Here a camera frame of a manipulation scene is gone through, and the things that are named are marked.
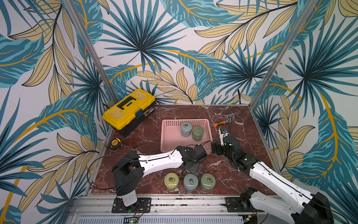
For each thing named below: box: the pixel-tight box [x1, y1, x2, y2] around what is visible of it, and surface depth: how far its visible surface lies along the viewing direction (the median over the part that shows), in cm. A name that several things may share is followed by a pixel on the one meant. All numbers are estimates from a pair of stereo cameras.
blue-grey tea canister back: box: [180, 121, 193, 138], surface depth 99 cm
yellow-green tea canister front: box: [164, 172, 179, 192], surface depth 75 cm
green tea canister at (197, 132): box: [191, 125, 205, 142], surface depth 97 cm
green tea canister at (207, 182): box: [199, 173, 216, 192], surface depth 76 cm
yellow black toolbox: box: [102, 88, 156, 138], surface depth 95 cm
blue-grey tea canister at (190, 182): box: [183, 173, 199, 193], surface depth 75 cm
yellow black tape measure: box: [110, 138, 123, 150], surface depth 95 cm
